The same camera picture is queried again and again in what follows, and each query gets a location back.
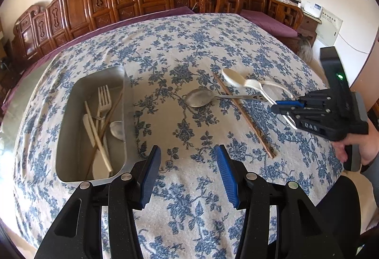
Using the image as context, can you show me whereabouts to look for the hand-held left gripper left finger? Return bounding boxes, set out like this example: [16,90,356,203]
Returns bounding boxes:
[34,145,162,259]

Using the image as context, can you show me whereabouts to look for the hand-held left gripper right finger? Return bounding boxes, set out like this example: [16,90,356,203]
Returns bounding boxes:
[216,145,345,259]

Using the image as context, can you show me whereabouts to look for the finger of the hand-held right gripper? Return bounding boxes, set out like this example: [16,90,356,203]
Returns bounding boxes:
[272,90,334,110]
[272,106,330,125]

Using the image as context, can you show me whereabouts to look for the light wooden chopstick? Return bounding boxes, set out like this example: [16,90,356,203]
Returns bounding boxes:
[84,100,114,174]

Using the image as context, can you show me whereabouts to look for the small metal spoon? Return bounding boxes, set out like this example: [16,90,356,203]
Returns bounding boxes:
[94,115,124,141]

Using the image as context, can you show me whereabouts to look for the brown wooden chopstick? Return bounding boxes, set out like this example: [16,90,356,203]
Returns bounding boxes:
[85,90,123,180]
[211,72,276,158]

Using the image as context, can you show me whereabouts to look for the white plastic fork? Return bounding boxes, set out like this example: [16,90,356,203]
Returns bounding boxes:
[94,85,113,144]

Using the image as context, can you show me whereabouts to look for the metal tray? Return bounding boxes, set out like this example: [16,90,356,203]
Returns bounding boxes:
[56,66,135,183]

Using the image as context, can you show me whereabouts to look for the person's right hand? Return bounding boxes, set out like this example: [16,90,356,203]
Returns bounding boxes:
[331,126,379,167]

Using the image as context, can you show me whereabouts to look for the grey plastic bag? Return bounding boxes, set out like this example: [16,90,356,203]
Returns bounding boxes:
[298,37,314,59]

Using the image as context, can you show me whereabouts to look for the wooden side table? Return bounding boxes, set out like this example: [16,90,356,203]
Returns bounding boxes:
[298,15,322,43]

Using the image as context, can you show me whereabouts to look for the short purple seat cushion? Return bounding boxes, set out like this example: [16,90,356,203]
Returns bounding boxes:
[240,9,298,37]

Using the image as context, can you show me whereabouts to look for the person's dark trousers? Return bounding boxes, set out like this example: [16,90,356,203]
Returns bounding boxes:
[315,174,366,248]

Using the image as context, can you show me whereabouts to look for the white box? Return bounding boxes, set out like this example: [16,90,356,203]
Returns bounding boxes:
[303,3,323,18]

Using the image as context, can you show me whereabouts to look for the blue floral tablecloth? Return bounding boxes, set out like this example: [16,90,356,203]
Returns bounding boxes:
[13,12,345,259]

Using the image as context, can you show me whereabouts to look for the white wall cable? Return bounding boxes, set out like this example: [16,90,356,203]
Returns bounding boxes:
[338,32,370,54]

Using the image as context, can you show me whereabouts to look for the metal spoon with cutout handle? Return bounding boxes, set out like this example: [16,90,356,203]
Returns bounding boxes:
[184,88,268,108]

